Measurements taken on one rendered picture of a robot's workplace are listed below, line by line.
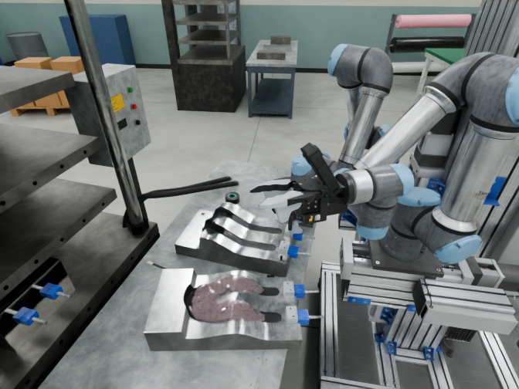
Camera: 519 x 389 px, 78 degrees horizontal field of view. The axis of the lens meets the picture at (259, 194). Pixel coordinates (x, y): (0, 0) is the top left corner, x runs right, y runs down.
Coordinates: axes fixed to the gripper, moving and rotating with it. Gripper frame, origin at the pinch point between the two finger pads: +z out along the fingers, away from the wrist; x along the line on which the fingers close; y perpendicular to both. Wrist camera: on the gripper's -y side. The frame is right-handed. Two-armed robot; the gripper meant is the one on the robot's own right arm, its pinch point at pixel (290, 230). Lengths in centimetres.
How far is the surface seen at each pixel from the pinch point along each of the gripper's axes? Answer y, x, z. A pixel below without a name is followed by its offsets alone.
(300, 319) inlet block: 11.7, -39.3, 3.6
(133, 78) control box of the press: -85, 28, -51
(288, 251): 1.6, -12.5, 0.2
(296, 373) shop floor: 11, -15, 91
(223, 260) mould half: -25.0, -17.8, 8.1
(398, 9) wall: 78, 667, -33
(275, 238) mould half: -5.7, -5.0, 1.6
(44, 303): -78, -58, 5
